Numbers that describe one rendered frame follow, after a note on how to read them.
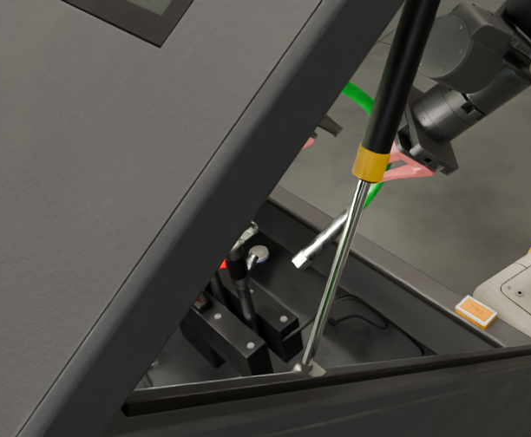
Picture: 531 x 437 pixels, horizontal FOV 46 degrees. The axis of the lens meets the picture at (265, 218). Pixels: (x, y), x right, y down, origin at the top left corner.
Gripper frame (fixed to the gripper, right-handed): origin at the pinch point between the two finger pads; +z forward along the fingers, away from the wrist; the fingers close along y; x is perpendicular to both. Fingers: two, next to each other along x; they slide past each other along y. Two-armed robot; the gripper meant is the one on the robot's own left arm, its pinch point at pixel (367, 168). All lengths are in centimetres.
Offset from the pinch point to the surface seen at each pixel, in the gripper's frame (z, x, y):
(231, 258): 21.5, -3.7, 2.2
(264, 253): 43, 22, -19
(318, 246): 9.6, 0.4, 5.4
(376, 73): 92, 153, -202
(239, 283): 24.8, 0.2, 3.3
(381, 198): 87, 126, -105
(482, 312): 7.4, 30.3, 7.2
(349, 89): -7.1, -10.0, -0.7
